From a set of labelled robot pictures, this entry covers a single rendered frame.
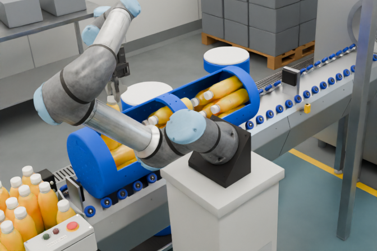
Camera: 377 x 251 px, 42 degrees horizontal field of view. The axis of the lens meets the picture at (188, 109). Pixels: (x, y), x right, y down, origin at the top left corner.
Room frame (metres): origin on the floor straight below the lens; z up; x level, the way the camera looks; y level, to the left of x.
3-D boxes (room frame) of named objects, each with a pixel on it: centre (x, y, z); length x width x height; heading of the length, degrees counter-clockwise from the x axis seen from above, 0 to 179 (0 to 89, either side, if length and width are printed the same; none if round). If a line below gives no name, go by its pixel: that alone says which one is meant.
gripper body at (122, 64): (1.71, 0.27, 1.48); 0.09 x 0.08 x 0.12; 129
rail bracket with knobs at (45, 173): (1.68, 0.63, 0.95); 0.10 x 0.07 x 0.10; 39
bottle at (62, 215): (1.35, 0.46, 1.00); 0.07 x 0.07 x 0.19
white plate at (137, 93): (2.33, 0.21, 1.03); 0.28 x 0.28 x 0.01
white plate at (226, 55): (2.78, -0.26, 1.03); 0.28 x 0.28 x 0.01
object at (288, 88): (2.39, -0.57, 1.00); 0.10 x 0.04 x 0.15; 39
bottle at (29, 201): (1.45, 0.62, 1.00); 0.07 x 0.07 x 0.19
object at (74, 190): (1.56, 0.47, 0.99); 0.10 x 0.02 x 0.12; 39
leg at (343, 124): (2.89, -1.07, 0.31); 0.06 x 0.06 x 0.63; 39
